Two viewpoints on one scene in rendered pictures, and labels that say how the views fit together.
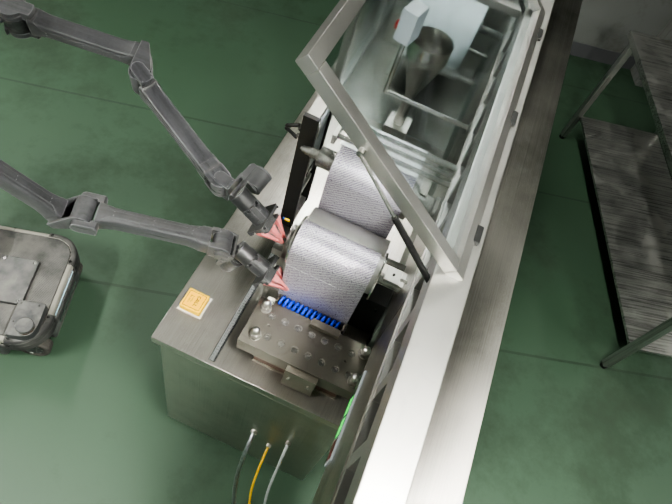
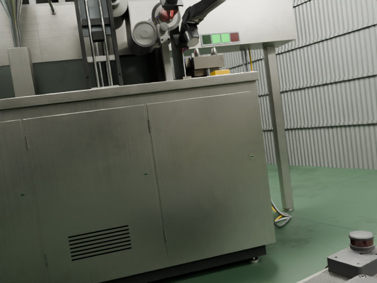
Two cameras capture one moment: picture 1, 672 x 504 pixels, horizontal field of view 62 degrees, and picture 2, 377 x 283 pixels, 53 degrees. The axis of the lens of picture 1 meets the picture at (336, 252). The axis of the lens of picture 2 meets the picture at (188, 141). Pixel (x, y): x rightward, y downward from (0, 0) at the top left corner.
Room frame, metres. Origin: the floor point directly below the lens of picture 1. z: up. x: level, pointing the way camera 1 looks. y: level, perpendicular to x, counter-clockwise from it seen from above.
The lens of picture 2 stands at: (1.44, 1.95, 0.73)
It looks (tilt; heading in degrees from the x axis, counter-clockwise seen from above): 4 degrees down; 253
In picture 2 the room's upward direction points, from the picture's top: 8 degrees counter-clockwise
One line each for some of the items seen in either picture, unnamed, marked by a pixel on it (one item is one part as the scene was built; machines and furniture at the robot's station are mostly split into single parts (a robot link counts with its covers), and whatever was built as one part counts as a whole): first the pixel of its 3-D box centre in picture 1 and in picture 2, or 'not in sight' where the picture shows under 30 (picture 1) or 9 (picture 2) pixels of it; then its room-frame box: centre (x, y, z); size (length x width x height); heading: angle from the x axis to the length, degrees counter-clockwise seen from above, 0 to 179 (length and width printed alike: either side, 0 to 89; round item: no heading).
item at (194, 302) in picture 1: (194, 302); (220, 73); (0.77, 0.36, 0.91); 0.07 x 0.07 x 0.02; 87
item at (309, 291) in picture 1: (317, 295); (176, 48); (0.85, 0.00, 1.11); 0.23 x 0.01 x 0.18; 87
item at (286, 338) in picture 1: (308, 349); (198, 68); (0.72, -0.03, 1.00); 0.40 x 0.16 x 0.06; 87
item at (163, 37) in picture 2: (280, 259); (166, 55); (0.95, 0.16, 1.05); 0.06 x 0.05 x 0.31; 87
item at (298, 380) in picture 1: (298, 381); not in sight; (0.63, -0.04, 0.96); 0.10 x 0.03 x 0.11; 87
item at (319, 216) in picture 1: (345, 241); (141, 39); (1.02, -0.01, 1.17); 0.26 x 0.12 x 0.12; 87
